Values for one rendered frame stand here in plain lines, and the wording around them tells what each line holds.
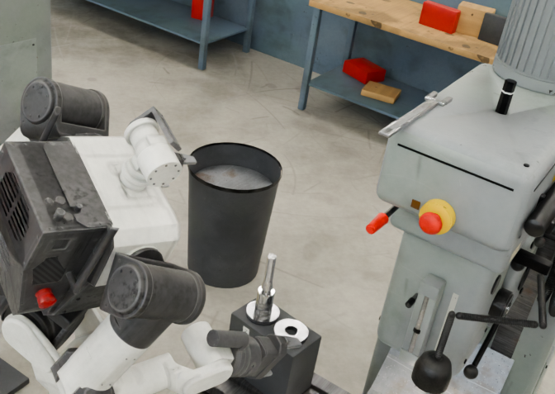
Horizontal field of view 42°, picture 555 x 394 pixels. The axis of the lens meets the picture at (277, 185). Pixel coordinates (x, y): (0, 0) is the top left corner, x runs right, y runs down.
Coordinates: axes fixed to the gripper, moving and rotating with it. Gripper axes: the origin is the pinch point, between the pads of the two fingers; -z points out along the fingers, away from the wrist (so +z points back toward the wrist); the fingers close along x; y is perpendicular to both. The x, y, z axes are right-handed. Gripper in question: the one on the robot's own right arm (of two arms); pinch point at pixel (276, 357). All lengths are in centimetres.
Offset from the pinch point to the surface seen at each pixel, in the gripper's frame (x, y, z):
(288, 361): -8.0, 5.2, -17.5
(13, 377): -143, 101, -48
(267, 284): 0.6, 22.9, -13.4
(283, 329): -5.3, 13.4, -19.2
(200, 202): -62, 143, -117
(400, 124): 62, 0, 30
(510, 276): 48, -15, -22
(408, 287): 34.5, -8.9, -2.0
